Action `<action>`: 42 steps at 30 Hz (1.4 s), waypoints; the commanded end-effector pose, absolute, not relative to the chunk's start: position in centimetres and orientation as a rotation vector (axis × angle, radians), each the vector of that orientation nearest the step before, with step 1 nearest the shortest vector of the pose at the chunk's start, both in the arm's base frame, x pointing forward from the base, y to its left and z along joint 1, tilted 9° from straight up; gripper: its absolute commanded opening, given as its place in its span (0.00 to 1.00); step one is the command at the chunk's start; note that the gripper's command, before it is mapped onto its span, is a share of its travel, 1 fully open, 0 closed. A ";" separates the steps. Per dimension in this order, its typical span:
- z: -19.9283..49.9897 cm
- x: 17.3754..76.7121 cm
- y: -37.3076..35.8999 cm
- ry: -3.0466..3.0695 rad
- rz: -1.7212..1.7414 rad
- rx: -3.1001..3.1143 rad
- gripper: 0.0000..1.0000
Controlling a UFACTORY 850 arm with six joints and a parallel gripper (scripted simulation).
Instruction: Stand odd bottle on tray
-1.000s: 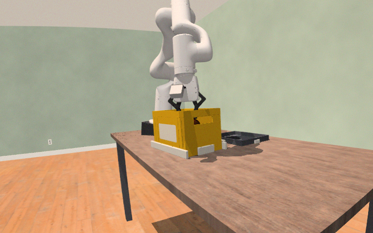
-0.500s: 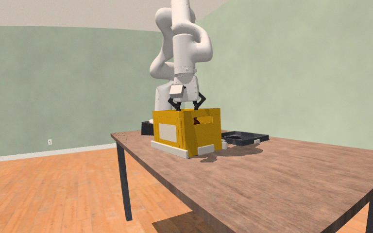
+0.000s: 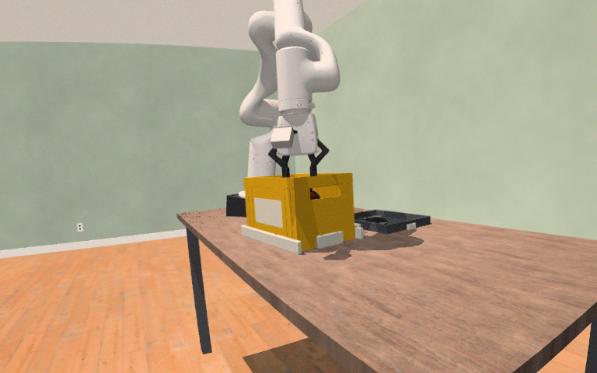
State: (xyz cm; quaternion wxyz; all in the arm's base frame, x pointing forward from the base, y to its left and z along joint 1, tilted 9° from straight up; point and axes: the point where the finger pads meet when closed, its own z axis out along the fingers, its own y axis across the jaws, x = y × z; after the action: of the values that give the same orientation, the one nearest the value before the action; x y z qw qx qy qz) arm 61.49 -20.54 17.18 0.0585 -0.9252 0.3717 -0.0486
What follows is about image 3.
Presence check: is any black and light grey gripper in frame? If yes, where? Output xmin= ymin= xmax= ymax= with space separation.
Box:
xmin=268 ymin=111 xmax=329 ymax=178

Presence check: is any yellow wooden crate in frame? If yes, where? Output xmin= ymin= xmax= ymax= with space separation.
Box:
xmin=244 ymin=173 xmax=355 ymax=251

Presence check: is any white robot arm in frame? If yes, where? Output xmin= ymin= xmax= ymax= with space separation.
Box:
xmin=239 ymin=0 xmax=340 ymax=178

